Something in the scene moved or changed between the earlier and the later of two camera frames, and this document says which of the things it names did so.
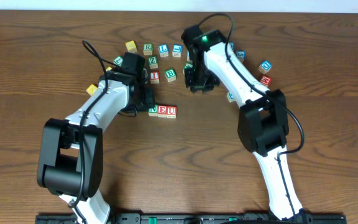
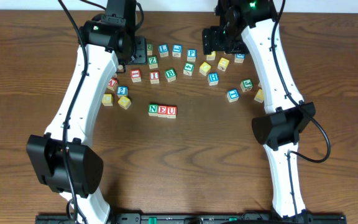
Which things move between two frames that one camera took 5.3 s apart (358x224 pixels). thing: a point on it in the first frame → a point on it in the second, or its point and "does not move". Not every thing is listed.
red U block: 171,112 does not move
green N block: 153,111 does not move
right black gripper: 199,84 → 212,41
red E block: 162,111 does not move
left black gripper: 148,99 → 138,50
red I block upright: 155,77 does not move
